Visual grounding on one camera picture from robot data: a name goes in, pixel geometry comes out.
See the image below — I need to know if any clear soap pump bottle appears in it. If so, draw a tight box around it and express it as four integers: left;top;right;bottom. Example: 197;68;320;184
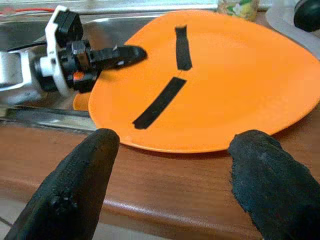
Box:
216;0;261;21

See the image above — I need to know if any small black round object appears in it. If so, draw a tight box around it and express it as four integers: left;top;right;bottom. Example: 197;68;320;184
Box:
293;0;320;33

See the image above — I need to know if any pale dish rack drain tray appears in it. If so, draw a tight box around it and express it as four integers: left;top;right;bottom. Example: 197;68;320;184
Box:
265;4;320;47

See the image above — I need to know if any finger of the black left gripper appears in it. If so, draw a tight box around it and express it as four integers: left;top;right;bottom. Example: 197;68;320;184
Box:
91;45;148;66
99;61;133;73

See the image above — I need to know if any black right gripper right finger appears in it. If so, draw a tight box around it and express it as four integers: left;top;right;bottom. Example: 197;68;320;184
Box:
227;129;320;240

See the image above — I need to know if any orange plastic plate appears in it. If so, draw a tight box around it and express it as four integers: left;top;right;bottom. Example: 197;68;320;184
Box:
72;92;91;112
87;9;320;154

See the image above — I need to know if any black tape strip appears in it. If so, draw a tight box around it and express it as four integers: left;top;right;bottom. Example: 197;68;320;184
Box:
132;76;188;130
174;24;193;72

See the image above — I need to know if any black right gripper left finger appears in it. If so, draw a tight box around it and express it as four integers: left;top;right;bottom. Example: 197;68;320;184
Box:
4;127;120;240

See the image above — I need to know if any stainless steel sink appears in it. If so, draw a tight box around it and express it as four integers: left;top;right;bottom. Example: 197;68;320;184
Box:
0;0;218;131

